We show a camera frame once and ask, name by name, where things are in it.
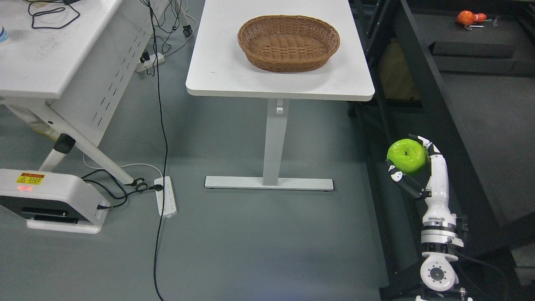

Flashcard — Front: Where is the white power strip floor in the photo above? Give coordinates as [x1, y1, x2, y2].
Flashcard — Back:
[153, 176, 178, 218]

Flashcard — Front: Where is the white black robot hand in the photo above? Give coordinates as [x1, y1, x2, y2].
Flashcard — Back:
[386, 135, 453, 222]

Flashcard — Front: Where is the white power strip far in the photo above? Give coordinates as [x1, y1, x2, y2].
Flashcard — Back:
[135, 53, 166, 73]

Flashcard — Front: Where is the white side table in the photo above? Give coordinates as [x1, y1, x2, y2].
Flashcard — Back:
[0, 0, 170, 186]

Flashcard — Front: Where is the long black cable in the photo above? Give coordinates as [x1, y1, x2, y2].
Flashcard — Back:
[140, 0, 168, 301]

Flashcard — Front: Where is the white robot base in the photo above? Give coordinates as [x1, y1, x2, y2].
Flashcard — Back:
[0, 169, 110, 234]

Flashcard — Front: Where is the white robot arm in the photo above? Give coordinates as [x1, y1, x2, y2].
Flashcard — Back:
[415, 214, 473, 301]

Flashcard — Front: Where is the brown wicker basket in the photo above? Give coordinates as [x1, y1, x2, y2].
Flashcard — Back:
[237, 15, 341, 73]

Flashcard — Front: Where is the orange toy on shelf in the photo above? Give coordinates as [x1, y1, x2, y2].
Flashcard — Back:
[456, 10, 487, 27]

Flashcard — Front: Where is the white standing desk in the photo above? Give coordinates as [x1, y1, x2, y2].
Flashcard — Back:
[186, 0, 375, 191]

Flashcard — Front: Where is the green apple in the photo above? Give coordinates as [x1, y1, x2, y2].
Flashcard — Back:
[386, 139, 427, 175]

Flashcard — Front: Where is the black metal shelf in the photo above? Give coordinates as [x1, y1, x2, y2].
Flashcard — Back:
[349, 0, 534, 301]

